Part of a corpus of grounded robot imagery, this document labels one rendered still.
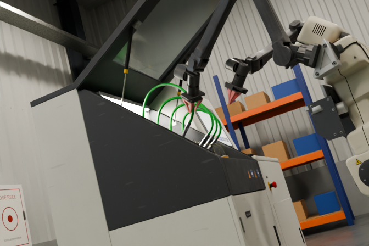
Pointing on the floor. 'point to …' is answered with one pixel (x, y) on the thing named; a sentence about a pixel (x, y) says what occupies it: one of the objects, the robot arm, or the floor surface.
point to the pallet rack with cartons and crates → (245, 119)
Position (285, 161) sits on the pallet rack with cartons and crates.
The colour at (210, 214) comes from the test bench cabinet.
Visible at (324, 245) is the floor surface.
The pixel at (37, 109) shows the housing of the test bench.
